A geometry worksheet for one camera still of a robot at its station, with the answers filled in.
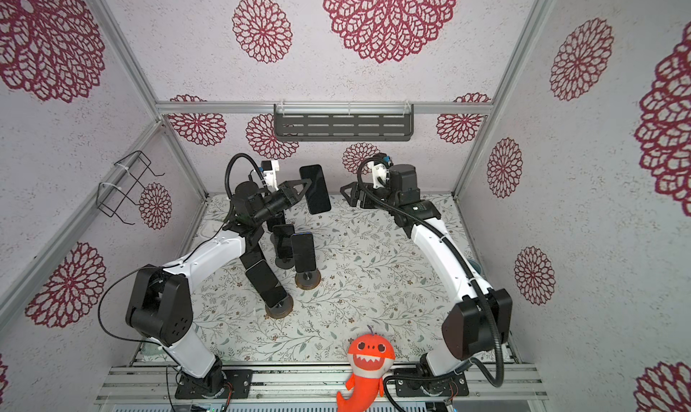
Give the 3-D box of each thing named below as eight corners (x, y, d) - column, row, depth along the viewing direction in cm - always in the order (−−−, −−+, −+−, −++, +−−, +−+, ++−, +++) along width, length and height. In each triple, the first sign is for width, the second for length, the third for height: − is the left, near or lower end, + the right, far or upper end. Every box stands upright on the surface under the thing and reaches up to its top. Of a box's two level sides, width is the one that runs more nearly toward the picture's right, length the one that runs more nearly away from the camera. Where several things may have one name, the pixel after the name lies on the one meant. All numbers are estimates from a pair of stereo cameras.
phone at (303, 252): (297, 280, 96) (289, 254, 82) (299, 260, 101) (292, 232, 88) (316, 280, 96) (311, 254, 82) (317, 260, 101) (313, 232, 88)
